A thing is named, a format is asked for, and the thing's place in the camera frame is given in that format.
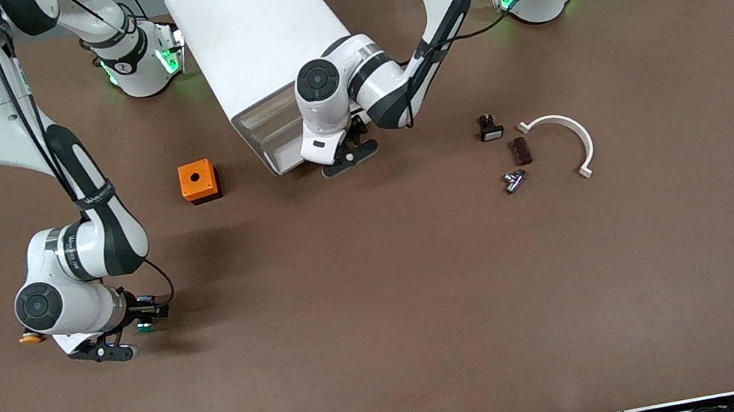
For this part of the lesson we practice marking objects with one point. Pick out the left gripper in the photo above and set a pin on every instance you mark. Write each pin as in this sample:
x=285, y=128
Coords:
x=357, y=128

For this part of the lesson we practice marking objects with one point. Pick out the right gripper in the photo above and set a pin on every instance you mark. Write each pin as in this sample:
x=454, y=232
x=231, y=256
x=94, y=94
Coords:
x=135, y=309

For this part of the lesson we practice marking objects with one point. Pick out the green push button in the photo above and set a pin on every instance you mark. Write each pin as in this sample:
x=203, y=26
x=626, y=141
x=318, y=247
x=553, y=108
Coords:
x=146, y=326

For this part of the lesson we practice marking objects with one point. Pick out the yellow push button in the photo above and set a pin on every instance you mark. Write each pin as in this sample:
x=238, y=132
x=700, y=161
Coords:
x=28, y=340

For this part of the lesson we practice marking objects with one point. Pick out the orange box with hole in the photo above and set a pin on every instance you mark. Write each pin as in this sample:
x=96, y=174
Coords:
x=189, y=188

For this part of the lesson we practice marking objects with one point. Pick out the brown table cover sheet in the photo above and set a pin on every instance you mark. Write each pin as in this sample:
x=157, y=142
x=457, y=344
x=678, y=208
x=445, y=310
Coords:
x=356, y=314

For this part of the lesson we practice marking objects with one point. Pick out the small purple metal part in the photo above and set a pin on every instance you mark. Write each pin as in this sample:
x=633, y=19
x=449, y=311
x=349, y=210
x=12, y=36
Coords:
x=514, y=182

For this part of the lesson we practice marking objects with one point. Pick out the brown terminal block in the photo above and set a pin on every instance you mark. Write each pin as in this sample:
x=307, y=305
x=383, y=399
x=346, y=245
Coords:
x=522, y=152

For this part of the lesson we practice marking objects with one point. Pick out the white curved pipe clamp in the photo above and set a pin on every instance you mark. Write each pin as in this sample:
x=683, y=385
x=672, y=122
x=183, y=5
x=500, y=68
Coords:
x=576, y=127

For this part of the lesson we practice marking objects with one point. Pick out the black white switch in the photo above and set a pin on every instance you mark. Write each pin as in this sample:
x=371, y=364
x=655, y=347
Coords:
x=491, y=131

